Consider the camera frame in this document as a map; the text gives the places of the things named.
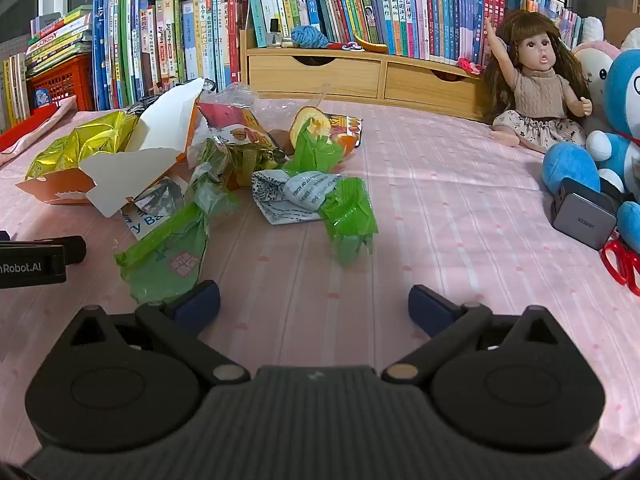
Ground orange banana-shaped toy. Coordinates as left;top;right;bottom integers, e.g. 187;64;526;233
352;32;390;54

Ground row of tall children's books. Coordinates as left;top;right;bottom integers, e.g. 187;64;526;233
92;0;246;111

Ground flat stack of picture books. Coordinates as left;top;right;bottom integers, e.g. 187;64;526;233
25;5;95;78

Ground orange peel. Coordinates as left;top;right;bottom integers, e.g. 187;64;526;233
287;106;362;159

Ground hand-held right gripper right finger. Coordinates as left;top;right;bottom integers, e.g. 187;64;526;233
381;285;568;385

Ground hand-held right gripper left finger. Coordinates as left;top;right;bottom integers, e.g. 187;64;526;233
70;280;251;387

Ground white green printed wrapper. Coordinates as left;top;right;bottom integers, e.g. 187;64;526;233
251;170;379;267

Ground long row of paperback books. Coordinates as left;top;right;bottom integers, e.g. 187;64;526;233
245;0;523;63

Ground clear plastic bag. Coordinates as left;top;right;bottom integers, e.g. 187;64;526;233
202;82;322;132

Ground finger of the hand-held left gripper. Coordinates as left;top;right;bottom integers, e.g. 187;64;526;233
0;236;86;264

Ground blue white printed wrapper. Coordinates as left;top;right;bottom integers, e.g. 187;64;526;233
122;177;187;241

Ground blue yarn ball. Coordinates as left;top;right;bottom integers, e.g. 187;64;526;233
291;25;330;50

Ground brown-haired doll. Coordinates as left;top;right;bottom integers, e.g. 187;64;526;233
482;10;596;153

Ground long green plastic wrapper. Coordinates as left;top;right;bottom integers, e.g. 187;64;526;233
115;139;239;306

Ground pink macaron snack packet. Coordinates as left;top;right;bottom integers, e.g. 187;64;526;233
196;101;290;188

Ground orange white cardboard box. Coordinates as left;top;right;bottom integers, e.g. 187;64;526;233
15;77;206;218

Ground black toy bicycle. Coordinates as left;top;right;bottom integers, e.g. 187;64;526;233
125;94;166;112

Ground red plastic crate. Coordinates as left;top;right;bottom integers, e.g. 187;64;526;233
27;54;97;113

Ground red lined fabric bag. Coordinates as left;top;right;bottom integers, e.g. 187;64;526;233
0;102;77;167

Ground grey charger cube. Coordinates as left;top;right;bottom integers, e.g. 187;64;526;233
550;177;621;251

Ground row of pale-spined books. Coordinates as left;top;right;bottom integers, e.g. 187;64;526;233
0;52;32;133

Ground wooden drawer organizer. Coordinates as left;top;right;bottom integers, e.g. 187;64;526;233
240;30;493;123

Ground red scissors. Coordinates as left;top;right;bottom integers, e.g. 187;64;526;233
600;239;640;297

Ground row of small thin books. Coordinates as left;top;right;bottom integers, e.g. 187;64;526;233
520;0;586;51

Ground pink plush rabbit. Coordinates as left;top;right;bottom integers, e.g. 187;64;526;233
570;17;623;126

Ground blue plush toy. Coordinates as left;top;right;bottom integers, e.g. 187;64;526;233
542;49;640;253

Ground crumpled green wrapper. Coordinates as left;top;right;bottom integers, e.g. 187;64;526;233
287;122;347;176

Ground large gold foil bag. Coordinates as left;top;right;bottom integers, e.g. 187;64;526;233
25;110;141;181

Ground striped macaron snack packet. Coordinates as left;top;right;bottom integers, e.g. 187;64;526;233
326;114;364;148

